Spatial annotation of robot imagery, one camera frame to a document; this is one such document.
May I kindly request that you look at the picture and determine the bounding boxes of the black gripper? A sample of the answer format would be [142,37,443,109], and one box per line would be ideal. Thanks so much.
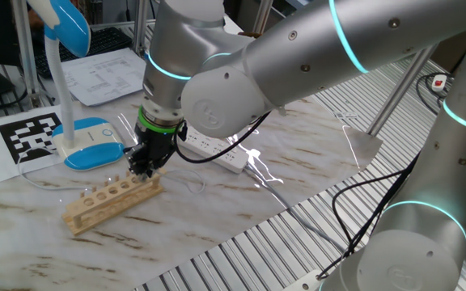
[125,120,188,179]

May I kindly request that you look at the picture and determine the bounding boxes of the bare person forearm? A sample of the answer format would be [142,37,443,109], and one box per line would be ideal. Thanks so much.
[28,10,44,29]

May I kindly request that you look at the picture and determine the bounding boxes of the blue and white desk lamp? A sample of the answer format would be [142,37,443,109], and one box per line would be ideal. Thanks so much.
[26,0,127,171]

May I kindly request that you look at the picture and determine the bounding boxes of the white power strip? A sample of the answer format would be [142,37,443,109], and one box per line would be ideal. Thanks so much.
[182,125,250,175]

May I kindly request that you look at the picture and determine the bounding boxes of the wooden test tube rack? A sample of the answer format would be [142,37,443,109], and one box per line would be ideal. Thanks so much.
[61,169,165,237]

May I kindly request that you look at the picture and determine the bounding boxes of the marble pattern table mat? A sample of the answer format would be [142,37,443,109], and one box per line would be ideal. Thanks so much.
[0,86,383,291]

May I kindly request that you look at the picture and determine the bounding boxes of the printed white paper sheet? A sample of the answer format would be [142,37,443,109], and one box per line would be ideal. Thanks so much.
[61,47,149,108]

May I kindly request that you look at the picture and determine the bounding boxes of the black computer keyboard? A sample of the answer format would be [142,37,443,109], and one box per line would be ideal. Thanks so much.
[32,26,133,80]

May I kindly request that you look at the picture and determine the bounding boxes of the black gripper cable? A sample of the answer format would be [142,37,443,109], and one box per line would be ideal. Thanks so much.
[174,112,273,165]

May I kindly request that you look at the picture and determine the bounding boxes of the aluminium frame post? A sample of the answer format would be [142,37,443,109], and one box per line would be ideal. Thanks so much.
[132,0,150,56]
[366,44,438,137]
[252,0,273,36]
[11,0,42,108]

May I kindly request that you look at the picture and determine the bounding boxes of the grey power strip cable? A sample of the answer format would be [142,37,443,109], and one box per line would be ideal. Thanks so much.
[244,163,347,254]

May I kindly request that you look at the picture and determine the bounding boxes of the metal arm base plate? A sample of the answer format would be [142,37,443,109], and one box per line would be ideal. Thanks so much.
[293,269,324,291]

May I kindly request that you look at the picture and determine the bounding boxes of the black arm base cables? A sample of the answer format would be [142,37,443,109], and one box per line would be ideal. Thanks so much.
[316,151,422,280]

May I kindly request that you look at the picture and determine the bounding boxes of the black coiled switch cable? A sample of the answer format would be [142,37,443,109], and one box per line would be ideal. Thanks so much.
[414,71,459,118]

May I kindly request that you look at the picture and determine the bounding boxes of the white switch with red button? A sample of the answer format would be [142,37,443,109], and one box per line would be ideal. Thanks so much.
[432,74,448,91]

